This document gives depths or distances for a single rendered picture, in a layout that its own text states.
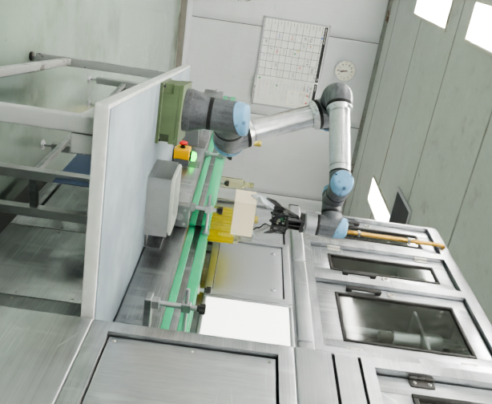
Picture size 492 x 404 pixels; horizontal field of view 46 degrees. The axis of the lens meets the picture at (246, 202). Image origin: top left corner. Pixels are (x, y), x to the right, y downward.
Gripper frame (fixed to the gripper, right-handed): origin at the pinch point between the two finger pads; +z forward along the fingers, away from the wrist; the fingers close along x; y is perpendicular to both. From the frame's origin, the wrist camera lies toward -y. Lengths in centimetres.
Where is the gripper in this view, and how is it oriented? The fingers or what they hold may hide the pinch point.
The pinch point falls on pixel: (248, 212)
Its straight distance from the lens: 205.3
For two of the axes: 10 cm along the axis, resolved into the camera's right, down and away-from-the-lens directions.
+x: -1.4, 9.5, 2.8
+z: -9.9, -1.4, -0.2
